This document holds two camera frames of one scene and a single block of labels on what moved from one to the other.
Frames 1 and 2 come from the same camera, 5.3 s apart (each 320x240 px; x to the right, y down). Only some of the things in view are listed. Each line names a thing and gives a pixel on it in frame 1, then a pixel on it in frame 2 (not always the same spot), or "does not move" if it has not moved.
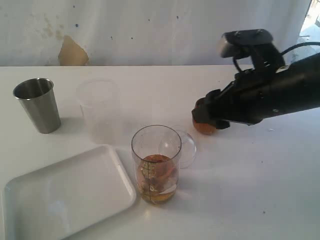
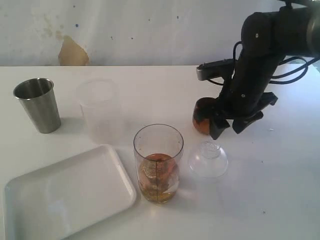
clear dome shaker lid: [188, 149] → [212, 162]
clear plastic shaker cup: [156, 150] does not move
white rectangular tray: [61, 199] does not move
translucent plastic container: [99, 100] does not move
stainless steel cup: [39, 97] does not move
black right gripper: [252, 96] → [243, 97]
